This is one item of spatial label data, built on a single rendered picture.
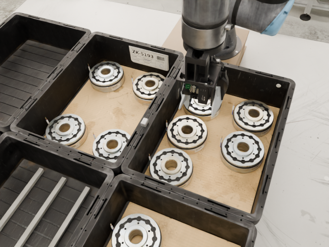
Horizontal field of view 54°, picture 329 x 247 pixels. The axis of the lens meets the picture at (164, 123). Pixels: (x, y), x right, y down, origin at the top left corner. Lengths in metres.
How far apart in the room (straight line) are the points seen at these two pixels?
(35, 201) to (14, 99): 0.35
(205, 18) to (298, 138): 0.64
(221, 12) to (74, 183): 0.53
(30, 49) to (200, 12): 0.81
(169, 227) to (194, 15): 0.45
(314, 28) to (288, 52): 1.41
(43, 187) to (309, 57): 1.01
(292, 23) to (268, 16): 1.74
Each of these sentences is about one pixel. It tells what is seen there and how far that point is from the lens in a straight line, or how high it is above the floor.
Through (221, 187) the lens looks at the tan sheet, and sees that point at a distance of 0.78.
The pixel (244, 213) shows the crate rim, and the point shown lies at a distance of 0.65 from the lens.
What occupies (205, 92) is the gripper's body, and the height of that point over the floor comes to 1.09.
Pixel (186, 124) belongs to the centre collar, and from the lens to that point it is 0.83.
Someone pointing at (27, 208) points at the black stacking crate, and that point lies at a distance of 0.83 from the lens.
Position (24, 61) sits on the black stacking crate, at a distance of 1.17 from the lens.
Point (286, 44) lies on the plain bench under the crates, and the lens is 1.36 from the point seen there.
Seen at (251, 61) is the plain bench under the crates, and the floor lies 0.70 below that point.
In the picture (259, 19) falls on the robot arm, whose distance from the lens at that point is 1.00.
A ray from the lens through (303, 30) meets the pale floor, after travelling 2.68.
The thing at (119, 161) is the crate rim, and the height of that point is 0.93.
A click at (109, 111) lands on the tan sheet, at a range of 0.92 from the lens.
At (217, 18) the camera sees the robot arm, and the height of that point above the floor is 1.23.
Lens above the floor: 1.52
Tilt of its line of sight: 53 degrees down
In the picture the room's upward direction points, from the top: 4 degrees counter-clockwise
